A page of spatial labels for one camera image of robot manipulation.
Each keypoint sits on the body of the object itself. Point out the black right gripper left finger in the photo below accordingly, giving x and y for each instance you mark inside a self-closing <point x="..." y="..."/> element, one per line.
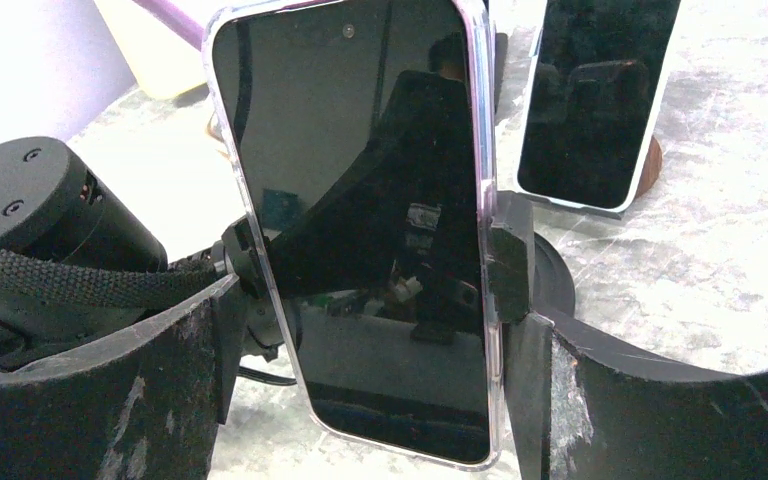
<point x="142" y="403"/>

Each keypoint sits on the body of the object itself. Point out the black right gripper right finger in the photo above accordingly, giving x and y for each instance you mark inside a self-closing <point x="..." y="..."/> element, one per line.
<point x="586" y="405"/>

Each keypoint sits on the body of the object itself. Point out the black round-base phone holder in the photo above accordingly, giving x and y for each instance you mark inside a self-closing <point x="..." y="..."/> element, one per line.
<point x="526" y="273"/>

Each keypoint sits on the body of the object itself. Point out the blue case phone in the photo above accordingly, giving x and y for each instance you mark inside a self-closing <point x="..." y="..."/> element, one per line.
<point x="594" y="99"/>

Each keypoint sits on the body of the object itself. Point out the white case phone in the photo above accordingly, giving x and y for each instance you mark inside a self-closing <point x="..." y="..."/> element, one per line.
<point x="361" y="138"/>

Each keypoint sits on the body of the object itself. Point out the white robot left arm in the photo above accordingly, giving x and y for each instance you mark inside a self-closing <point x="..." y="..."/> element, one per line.
<point x="75" y="263"/>

